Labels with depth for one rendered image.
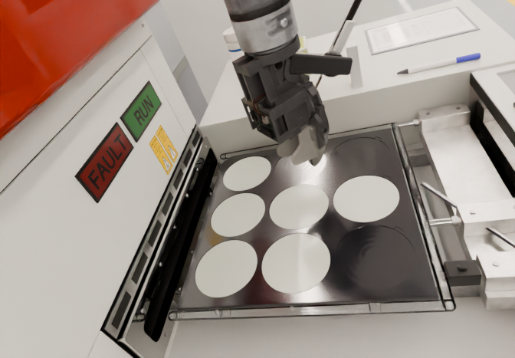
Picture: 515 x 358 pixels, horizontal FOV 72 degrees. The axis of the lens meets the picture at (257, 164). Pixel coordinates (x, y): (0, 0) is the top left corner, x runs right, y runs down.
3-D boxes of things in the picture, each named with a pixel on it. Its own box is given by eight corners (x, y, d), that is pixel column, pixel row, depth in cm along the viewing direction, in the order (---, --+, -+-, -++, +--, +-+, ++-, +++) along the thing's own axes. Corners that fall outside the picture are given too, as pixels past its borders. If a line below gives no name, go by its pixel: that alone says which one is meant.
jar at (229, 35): (232, 71, 95) (219, 37, 89) (237, 60, 100) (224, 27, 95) (257, 65, 93) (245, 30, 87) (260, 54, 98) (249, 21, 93)
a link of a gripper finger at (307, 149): (292, 181, 56) (276, 133, 50) (319, 160, 57) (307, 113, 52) (304, 189, 53) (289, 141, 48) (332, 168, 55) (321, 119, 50)
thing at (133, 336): (150, 370, 50) (113, 340, 45) (216, 169, 83) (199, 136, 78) (161, 370, 50) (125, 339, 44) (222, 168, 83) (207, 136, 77)
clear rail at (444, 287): (444, 314, 40) (444, 308, 39) (390, 127, 68) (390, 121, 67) (457, 314, 39) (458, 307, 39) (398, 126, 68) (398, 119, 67)
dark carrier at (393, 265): (178, 310, 51) (175, 308, 50) (224, 159, 77) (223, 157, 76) (438, 299, 41) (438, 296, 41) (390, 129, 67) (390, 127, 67)
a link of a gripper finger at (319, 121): (304, 142, 54) (290, 93, 49) (313, 136, 55) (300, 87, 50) (325, 153, 51) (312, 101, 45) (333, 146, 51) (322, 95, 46)
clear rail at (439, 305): (168, 323, 50) (165, 318, 49) (172, 313, 51) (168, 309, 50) (457, 314, 39) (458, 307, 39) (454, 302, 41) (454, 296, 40)
